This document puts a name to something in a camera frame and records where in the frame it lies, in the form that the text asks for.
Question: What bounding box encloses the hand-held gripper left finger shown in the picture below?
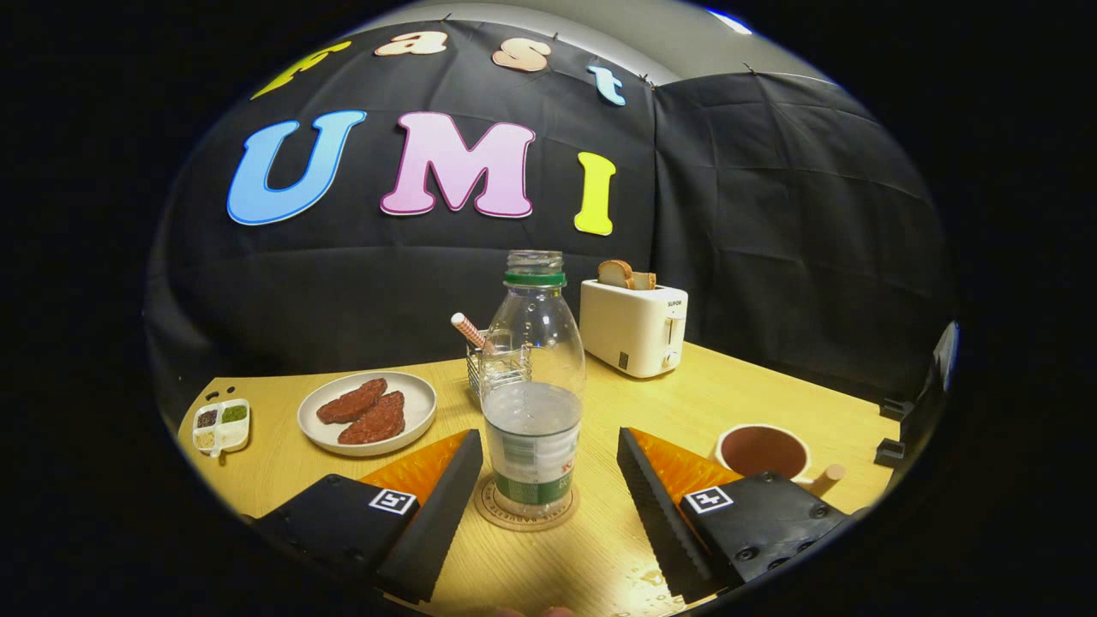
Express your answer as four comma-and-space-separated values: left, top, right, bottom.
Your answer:
253, 428, 485, 605

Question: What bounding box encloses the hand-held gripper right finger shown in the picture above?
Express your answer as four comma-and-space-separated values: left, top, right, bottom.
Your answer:
615, 426, 854, 603

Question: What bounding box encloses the round cork coaster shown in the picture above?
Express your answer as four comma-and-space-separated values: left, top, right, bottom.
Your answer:
474, 473, 581, 533

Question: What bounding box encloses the clear plastic juice bottle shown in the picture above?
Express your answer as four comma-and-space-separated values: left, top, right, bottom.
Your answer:
480, 249, 588, 515

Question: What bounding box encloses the beige cup with wooden handle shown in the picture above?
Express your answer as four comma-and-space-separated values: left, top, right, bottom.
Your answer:
714, 423, 847, 498

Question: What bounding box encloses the white round plate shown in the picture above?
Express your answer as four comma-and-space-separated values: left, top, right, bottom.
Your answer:
297, 370, 438, 457

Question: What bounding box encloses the brown meat patty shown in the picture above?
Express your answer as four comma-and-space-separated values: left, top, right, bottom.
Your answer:
338, 391, 406, 446
316, 378, 388, 425

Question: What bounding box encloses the wooden table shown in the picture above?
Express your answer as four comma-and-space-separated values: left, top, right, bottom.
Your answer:
176, 341, 901, 617

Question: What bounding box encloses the white toaster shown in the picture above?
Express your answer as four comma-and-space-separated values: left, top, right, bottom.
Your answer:
579, 279, 689, 380

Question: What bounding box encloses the striped paper straw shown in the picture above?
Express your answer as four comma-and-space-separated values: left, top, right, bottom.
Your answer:
451, 312, 488, 350

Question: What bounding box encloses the white condiment tray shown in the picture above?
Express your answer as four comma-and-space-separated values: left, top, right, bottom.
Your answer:
192, 398, 251, 459

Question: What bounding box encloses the black stand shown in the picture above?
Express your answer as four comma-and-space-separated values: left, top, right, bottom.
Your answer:
874, 321, 959, 468

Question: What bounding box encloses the black backdrop cloth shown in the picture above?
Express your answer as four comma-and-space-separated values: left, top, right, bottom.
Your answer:
146, 17, 956, 429

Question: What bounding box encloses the metal wire basket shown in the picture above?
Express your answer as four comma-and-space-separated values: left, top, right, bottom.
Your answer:
466, 330, 494, 404

